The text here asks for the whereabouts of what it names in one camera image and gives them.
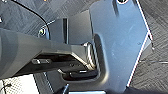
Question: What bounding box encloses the round silver base knob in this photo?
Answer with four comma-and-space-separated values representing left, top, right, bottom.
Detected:
37, 27, 48, 37
115, 0, 129, 5

